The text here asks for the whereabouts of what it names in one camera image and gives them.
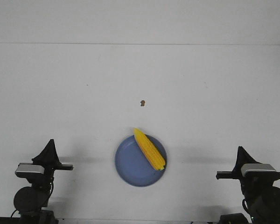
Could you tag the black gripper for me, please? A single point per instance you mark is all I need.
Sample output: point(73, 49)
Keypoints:
point(244, 158)
point(49, 156)

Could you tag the blue round plate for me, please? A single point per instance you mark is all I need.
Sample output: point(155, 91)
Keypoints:
point(133, 167)

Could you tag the yellow corn cob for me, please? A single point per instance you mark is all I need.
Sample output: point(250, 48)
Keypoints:
point(149, 150)

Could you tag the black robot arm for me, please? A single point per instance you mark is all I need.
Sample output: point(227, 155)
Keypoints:
point(261, 198)
point(31, 201)

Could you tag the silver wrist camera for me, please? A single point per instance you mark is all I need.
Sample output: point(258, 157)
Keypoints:
point(256, 167)
point(29, 170)

